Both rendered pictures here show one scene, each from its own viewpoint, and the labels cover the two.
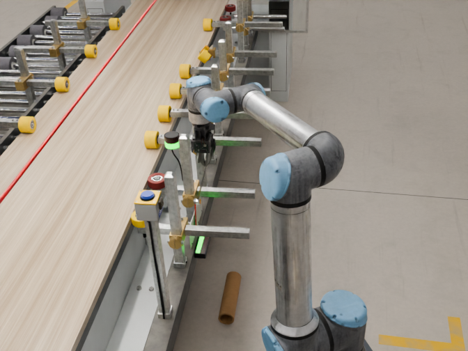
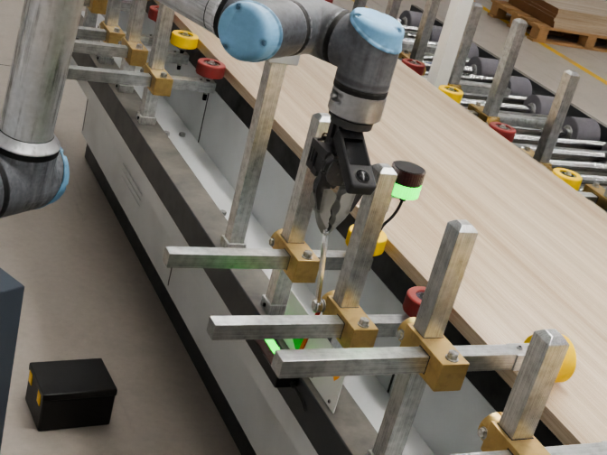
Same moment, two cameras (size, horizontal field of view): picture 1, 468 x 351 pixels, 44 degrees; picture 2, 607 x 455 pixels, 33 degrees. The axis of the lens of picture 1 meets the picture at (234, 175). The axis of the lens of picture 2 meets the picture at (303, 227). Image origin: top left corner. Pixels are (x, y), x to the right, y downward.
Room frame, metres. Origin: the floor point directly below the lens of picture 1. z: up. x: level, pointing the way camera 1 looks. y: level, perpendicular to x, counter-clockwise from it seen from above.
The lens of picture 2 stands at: (3.16, -0.93, 1.73)
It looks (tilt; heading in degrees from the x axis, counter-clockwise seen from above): 24 degrees down; 141
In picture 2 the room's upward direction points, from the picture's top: 15 degrees clockwise
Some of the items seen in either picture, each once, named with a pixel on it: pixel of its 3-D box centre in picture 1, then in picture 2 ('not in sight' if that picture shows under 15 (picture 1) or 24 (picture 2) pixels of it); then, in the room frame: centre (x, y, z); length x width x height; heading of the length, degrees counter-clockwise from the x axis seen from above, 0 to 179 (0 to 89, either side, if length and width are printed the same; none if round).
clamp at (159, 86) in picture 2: not in sight; (156, 78); (0.72, 0.38, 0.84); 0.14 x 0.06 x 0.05; 171
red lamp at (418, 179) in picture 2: (171, 137); (407, 173); (1.94, 0.23, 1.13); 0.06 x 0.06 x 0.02
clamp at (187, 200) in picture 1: (190, 193); (348, 320); (1.96, 0.19, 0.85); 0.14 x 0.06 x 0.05; 171
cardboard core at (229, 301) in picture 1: (230, 297); not in sight; (2.13, 0.05, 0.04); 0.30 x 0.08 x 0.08; 171
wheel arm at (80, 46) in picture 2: not in sight; (116, 51); (0.48, 0.36, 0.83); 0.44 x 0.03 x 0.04; 81
